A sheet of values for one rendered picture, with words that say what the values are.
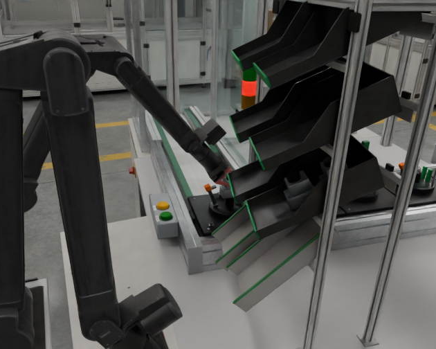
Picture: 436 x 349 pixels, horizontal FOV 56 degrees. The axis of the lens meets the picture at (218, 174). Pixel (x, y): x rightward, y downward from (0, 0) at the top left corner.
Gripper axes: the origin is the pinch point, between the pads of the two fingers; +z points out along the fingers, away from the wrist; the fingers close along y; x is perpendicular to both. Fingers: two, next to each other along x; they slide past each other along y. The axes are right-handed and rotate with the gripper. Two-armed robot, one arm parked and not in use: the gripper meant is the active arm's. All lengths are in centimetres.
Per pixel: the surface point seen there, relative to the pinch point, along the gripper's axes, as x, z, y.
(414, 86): -227, 304, 345
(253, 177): -8.0, -12.5, -25.1
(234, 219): 4.4, -3.4, -21.2
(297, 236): -6.9, -2.1, -40.8
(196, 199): 14.1, 1.8, 8.5
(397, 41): -258, 263, 393
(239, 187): -3.8, -13.9, -26.2
